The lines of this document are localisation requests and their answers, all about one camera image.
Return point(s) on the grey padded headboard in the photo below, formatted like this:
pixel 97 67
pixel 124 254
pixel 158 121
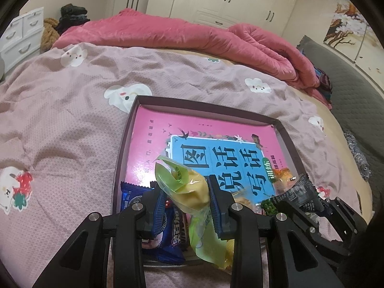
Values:
pixel 345 84

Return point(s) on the pink quilt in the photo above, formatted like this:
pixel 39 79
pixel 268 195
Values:
pixel 180 33

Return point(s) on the clear green cake packet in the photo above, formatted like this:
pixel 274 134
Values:
pixel 192 192

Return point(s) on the dark grey snack packet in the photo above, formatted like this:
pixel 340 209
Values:
pixel 303 193

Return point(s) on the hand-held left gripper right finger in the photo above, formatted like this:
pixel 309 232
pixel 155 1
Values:
pixel 214 213

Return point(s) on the grey patterned cloth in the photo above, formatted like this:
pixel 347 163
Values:
pixel 357 156

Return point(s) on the dark shallow cardboard box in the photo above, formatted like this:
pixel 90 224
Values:
pixel 122 162

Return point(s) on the clear green pea snack packet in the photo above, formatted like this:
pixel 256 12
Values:
pixel 270 208

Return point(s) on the printed pink bed sheet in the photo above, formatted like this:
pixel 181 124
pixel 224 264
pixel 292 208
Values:
pixel 60 111

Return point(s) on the dark clothes pile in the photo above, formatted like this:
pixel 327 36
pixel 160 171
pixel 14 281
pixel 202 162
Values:
pixel 72 16

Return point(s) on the brown plush blanket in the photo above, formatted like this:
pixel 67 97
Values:
pixel 49 33

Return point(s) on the colourful folded clothes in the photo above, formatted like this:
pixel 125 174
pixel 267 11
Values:
pixel 325 84

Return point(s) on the tree wall painting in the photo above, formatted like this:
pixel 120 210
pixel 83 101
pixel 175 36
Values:
pixel 348 33

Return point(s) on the pink book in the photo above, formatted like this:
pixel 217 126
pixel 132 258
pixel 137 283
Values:
pixel 156 144

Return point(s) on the white wardrobe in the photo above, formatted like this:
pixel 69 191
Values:
pixel 240 3

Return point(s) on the blue sandwich cookie packet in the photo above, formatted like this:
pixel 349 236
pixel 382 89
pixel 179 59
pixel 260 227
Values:
pixel 129 195

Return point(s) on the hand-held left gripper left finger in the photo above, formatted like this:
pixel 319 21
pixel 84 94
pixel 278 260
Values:
pixel 156 216

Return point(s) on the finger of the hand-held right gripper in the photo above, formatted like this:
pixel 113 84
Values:
pixel 345 216
pixel 292 213

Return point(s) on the blue snack packet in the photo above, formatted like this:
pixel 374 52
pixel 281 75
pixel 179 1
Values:
pixel 172 240

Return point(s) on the white drawer cabinet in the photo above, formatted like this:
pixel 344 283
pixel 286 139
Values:
pixel 21 36

